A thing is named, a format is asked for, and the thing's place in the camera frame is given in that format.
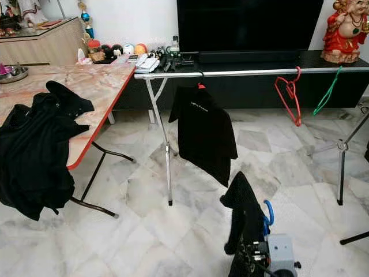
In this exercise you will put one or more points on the clear bottle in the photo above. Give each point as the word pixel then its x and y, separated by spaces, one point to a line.
pixel 174 46

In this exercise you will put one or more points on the white ball toy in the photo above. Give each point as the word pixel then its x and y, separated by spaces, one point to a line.
pixel 128 49

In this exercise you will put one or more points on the dark figurine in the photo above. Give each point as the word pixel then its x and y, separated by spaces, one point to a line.
pixel 8 20

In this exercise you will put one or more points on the gold and blue trophy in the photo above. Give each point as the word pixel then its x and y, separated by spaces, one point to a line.
pixel 86 17

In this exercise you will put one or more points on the white statue figurine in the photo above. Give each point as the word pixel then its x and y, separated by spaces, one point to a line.
pixel 31 11

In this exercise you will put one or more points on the orange ball toy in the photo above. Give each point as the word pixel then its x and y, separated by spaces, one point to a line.
pixel 141 49

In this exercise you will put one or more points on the black shirt with yellow print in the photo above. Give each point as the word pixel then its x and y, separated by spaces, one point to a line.
pixel 242 213

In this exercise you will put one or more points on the black TV console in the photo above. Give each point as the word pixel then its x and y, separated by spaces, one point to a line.
pixel 242 86

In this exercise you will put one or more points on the red plastic hanger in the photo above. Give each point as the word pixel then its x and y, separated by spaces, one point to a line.
pixel 298 118
pixel 202 86

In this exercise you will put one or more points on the red laughing Buddha statue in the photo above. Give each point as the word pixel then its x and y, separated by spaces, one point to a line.
pixel 343 40

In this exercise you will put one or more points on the black flat television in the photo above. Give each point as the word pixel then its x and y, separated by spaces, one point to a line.
pixel 248 26

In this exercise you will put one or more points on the green plastic hanger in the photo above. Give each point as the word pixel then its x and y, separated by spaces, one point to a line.
pixel 327 91

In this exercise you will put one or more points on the light wooden cabinet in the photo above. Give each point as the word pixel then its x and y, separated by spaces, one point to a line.
pixel 46 46

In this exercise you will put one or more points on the jar with red lid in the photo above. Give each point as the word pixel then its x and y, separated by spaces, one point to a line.
pixel 95 51

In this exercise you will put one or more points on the black T-shirt with white print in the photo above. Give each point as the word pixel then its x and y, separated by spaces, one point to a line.
pixel 204 133

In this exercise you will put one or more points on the blue plastic hanger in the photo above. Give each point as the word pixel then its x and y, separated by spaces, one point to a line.
pixel 271 212

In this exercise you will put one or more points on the pile of black clothes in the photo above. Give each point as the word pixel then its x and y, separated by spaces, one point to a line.
pixel 34 150

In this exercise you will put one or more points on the black metal stool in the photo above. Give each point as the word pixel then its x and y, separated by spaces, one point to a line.
pixel 354 237

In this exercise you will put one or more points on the metal bowl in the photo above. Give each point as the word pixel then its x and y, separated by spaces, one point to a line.
pixel 18 75

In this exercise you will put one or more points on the black plush toy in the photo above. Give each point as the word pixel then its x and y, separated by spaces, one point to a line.
pixel 112 51

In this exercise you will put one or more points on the white paper stack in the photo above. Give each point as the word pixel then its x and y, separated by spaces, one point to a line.
pixel 147 63

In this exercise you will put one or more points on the marble folding table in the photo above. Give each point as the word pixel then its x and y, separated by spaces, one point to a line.
pixel 81 74

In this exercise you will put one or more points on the black soundbar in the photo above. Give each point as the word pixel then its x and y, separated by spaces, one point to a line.
pixel 251 56

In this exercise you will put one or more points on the purple cup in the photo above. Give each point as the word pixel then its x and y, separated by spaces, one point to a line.
pixel 4 69

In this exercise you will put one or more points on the silver metal clothes rack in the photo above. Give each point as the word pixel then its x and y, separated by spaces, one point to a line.
pixel 242 72

